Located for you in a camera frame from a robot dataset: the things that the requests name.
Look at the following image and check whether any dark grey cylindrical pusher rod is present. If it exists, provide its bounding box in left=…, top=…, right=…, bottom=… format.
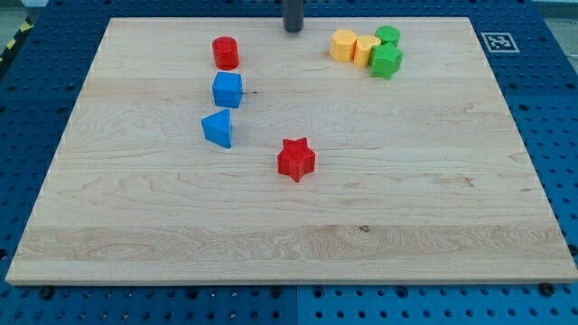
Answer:
left=282, top=0, right=303, bottom=33

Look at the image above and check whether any yellow heart block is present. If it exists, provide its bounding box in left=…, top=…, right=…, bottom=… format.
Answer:
left=353, top=34, right=381, bottom=68

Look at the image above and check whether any yellow hexagon block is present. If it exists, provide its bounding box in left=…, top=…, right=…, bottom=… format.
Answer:
left=330, top=29, right=358, bottom=62

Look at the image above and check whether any red cylinder block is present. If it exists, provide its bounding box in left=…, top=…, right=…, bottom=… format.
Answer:
left=211, top=36, right=239, bottom=70

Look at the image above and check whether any green cylinder block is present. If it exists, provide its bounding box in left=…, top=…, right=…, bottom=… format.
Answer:
left=375, top=25, right=401, bottom=47

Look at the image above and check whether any blue cube block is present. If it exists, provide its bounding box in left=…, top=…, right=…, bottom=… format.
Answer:
left=212, top=71, right=243, bottom=108

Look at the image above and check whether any green star block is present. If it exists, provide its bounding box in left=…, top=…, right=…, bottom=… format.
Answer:
left=369, top=43, right=404, bottom=79

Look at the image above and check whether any blue triangle block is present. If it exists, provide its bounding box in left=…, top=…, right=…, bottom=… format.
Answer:
left=201, top=109, right=232, bottom=149

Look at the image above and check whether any red star block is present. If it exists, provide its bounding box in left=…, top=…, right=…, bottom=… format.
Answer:
left=277, top=137, right=316, bottom=182

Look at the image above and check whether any light wooden board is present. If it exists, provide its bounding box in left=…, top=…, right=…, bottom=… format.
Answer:
left=6, top=17, right=577, bottom=286

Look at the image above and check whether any white fiducial marker tag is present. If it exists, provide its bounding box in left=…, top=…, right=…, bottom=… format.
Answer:
left=480, top=32, right=519, bottom=53

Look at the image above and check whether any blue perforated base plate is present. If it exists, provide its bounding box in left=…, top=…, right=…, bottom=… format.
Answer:
left=1, top=1, right=577, bottom=324

